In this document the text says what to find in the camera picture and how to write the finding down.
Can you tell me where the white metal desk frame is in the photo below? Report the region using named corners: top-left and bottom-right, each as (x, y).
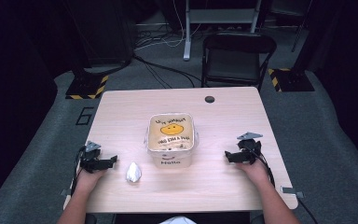
top-left (182, 0), bottom-right (263, 62)

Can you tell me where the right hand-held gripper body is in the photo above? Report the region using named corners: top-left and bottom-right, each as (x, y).
top-left (236, 132), bottom-right (264, 165)

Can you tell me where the person's white clothing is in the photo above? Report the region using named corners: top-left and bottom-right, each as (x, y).
top-left (159, 216), bottom-right (198, 224)

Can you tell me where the white paper ball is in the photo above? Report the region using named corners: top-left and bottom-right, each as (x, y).
top-left (125, 161), bottom-right (143, 184)

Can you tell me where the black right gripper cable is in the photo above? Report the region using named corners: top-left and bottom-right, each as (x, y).
top-left (245, 146), bottom-right (276, 189)

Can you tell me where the person's right hand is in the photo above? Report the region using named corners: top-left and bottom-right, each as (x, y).
top-left (235, 158), bottom-right (272, 186)

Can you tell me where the black floor cable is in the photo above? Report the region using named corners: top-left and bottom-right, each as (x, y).
top-left (132, 54), bottom-right (203, 90)

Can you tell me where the black folding chair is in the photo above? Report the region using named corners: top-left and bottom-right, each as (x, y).
top-left (200, 32), bottom-right (278, 92)

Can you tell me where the white bin with smiley bag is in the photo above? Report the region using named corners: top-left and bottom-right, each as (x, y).
top-left (143, 112), bottom-right (200, 170)

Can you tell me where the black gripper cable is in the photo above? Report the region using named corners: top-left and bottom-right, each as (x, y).
top-left (70, 145), bottom-right (86, 198)
top-left (245, 146), bottom-right (276, 189)

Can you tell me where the person's left hand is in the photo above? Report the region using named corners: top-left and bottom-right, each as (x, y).
top-left (74, 167), bottom-right (107, 194)

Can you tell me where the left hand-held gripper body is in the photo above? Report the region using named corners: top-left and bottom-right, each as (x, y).
top-left (78, 140), bottom-right (106, 175)

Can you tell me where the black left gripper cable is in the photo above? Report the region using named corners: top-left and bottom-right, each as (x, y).
top-left (70, 145), bottom-right (86, 198)

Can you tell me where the black stand base striped edge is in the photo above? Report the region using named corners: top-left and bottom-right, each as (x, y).
top-left (267, 66), bottom-right (316, 93)
top-left (64, 72), bottom-right (110, 101)

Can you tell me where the bundle of white floor cables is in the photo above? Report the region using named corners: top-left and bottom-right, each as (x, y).
top-left (134, 0), bottom-right (203, 51)

